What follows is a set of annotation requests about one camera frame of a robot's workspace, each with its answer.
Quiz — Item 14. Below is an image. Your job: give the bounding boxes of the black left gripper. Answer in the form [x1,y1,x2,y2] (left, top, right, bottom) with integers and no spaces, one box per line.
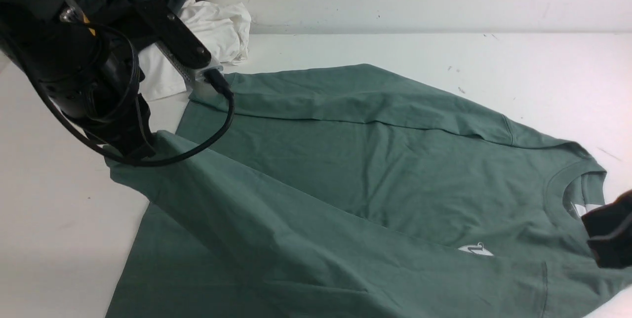
[49,46,156,160]

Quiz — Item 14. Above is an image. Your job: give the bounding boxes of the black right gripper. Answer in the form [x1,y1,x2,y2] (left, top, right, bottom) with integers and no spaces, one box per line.
[582,190,632,269]

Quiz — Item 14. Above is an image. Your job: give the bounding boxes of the green long sleeve shirt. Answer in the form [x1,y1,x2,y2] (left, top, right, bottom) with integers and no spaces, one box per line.
[106,65,631,318]

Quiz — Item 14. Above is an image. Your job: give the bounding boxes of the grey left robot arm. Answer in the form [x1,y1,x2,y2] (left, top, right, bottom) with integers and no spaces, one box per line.
[0,0,155,163]

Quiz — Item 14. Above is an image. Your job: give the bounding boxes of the white crumpled shirt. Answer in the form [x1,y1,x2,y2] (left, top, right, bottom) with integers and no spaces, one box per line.
[138,0,251,101]

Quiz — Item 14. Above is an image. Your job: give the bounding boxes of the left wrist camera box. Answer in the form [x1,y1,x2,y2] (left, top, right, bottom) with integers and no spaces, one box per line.
[129,0,224,84]

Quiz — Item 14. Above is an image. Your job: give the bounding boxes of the black left camera cable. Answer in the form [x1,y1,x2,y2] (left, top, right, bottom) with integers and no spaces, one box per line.
[0,9,236,167]

